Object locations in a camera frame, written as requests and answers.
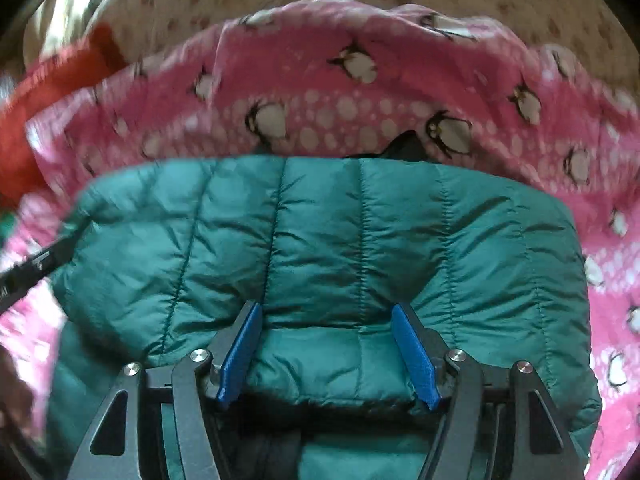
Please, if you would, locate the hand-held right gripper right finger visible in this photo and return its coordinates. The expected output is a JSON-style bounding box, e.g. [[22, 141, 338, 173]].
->
[[391, 303, 573, 480]]

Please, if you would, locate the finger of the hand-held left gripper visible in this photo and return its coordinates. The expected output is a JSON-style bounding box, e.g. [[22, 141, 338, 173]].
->
[[0, 216, 94, 307]]

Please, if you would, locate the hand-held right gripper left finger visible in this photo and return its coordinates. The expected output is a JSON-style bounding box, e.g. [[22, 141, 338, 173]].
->
[[67, 301, 264, 480]]

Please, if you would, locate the green quilted puffer jacket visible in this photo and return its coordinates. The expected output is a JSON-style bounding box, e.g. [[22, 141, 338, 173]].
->
[[42, 130, 603, 480]]

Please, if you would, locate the red ruffled cushion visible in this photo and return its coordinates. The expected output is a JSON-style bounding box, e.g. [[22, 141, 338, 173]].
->
[[0, 24, 128, 198]]

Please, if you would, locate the pink penguin print blanket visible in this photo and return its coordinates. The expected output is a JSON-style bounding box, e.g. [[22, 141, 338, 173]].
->
[[0, 2, 640, 480]]

